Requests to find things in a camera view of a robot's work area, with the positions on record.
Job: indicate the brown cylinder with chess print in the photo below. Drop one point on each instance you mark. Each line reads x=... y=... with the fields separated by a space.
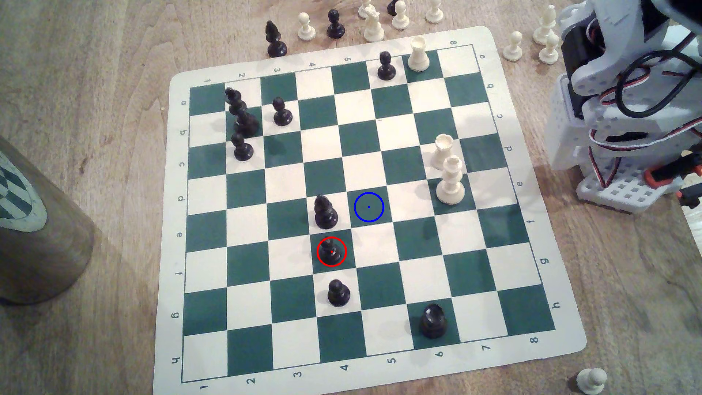
x=49 y=258

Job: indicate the orange and black clamp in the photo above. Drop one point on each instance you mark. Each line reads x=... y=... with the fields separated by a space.
x=661 y=174

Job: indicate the black chess king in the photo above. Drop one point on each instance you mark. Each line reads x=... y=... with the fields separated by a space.
x=244 y=123

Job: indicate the white chess bishop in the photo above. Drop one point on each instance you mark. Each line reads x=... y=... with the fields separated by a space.
x=545 y=27

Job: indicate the black chess bishop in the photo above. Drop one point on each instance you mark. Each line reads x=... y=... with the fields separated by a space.
x=326 y=216
x=276 y=45

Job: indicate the white chess queen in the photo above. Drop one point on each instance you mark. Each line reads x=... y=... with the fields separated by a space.
x=451 y=186

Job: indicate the black chess rook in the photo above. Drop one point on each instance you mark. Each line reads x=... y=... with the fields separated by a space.
x=433 y=323

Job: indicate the white grid robot base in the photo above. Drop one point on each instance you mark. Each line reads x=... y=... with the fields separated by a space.
x=619 y=193

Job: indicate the black chess pawn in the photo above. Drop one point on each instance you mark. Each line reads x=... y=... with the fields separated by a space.
x=331 y=253
x=242 y=149
x=386 y=68
x=335 y=27
x=282 y=114
x=338 y=295

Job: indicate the white chess rook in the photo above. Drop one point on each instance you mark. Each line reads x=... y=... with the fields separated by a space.
x=418 y=55
x=441 y=151

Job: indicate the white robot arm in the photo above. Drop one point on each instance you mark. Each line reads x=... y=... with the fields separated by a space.
x=598 y=77

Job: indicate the white chess knight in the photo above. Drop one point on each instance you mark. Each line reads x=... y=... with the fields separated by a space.
x=373 y=28

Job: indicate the green and white chess mat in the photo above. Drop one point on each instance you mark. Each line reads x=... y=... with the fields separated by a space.
x=417 y=241

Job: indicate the black chess piece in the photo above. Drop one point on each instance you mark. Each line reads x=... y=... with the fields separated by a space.
x=392 y=6

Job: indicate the white chess piece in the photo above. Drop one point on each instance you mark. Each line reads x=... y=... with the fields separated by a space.
x=366 y=7

